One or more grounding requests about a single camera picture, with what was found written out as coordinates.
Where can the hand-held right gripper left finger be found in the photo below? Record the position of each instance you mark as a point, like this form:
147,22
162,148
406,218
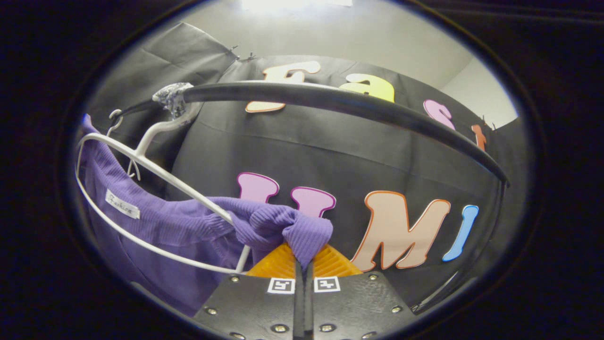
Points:
255,307

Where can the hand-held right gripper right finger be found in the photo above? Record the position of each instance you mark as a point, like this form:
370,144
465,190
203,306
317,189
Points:
354,302

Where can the purple ribbed shirt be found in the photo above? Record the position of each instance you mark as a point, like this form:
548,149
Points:
179,222

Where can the white hanger with taped hook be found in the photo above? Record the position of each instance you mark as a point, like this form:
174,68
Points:
160,172

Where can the white plastic hanger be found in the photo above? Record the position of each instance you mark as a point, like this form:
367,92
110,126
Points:
116,118

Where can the black backdrop cloth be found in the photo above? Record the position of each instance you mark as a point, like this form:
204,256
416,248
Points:
302,151

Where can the silver tape wrap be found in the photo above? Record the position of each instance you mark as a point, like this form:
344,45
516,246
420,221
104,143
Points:
172,97

